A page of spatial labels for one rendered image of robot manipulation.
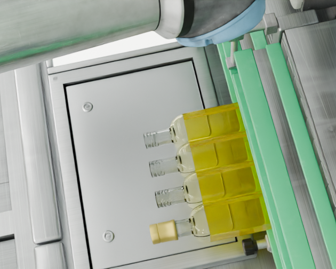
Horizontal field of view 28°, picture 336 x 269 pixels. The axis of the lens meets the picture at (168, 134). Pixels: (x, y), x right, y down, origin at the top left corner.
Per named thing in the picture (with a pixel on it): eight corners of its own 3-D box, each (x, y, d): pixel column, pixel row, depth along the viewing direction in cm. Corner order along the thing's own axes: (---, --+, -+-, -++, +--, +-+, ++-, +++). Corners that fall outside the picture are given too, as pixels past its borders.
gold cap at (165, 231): (173, 215, 113) (148, 221, 113) (177, 235, 111) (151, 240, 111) (175, 223, 116) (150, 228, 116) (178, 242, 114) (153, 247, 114)
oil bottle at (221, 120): (280, 105, 125) (168, 128, 125) (282, 91, 120) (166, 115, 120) (288, 132, 123) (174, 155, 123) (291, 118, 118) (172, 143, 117)
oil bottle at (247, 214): (306, 190, 118) (187, 215, 118) (310, 180, 113) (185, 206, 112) (314, 221, 116) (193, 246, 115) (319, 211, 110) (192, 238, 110)
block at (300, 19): (308, 35, 121) (269, 43, 120) (314, 4, 112) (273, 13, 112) (313, 52, 119) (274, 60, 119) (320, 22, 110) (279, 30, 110)
